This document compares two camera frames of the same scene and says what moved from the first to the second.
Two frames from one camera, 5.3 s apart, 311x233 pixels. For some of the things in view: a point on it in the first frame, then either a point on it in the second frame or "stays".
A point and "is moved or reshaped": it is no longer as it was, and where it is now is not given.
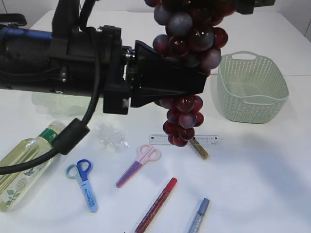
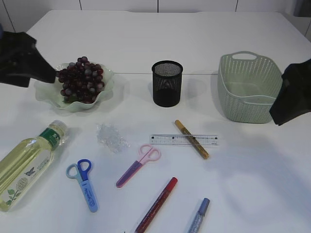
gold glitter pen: (199, 148) stays
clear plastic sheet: (112, 138) stays
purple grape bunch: (193, 35) is moved or reshaped
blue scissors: (79, 171) stays
